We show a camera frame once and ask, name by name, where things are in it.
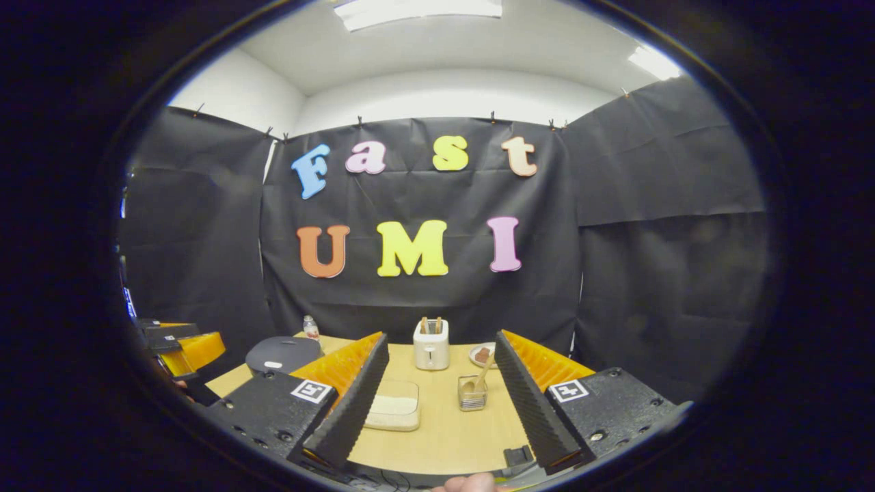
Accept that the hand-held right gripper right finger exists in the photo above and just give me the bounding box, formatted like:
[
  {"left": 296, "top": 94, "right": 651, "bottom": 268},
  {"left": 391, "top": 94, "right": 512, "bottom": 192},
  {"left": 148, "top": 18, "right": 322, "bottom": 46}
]
[{"left": 495, "top": 329, "right": 685, "bottom": 476}]

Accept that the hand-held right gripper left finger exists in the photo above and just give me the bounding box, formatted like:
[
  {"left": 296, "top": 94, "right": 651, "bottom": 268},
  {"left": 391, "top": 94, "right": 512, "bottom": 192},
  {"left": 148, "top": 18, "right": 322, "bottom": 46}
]
[{"left": 204, "top": 332, "right": 390, "bottom": 472}]

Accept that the white rice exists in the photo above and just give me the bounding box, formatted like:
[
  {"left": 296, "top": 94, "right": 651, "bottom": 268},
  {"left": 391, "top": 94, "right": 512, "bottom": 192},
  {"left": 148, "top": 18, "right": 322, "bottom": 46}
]
[{"left": 369, "top": 395, "right": 418, "bottom": 416}]

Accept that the metal wire chopstick holder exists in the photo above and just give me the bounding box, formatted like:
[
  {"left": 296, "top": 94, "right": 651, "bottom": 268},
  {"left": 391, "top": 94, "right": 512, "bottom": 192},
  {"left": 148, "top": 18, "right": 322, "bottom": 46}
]
[{"left": 457, "top": 374, "right": 488, "bottom": 411}]

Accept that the wooden spoon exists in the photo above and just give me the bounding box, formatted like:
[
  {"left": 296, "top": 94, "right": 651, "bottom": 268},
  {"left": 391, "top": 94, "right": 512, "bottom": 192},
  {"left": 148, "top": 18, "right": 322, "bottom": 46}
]
[{"left": 463, "top": 352, "right": 496, "bottom": 397}]

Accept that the dark grey rice cooker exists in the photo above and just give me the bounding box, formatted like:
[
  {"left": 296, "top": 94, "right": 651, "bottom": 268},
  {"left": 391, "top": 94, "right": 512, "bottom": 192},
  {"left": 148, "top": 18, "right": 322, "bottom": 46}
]
[{"left": 245, "top": 336, "right": 325, "bottom": 377}]

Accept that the clear plastic rice box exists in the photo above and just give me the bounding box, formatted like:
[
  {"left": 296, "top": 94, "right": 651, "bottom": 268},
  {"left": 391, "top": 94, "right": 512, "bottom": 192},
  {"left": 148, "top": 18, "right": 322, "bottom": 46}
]
[{"left": 362, "top": 380, "right": 421, "bottom": 432}]

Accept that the white toaster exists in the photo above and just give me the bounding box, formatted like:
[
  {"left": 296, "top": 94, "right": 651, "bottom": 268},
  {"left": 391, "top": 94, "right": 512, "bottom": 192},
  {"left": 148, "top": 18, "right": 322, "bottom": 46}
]
[{"left": 413, "top": 318, "right": 450, "bottom": 371}]

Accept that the small ceiling light panel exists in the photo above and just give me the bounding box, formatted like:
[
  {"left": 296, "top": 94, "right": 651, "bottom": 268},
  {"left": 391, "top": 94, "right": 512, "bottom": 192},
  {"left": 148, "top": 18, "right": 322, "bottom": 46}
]
[{"left": 628, "top": 44, "right": 685, "bottom": 82}]

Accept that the large ceiling light panel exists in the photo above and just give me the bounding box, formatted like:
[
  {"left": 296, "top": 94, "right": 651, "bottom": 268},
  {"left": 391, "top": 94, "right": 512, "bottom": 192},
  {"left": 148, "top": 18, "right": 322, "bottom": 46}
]
[{"left": 335, "top": 0, "right": 504, "bottom": 32}]

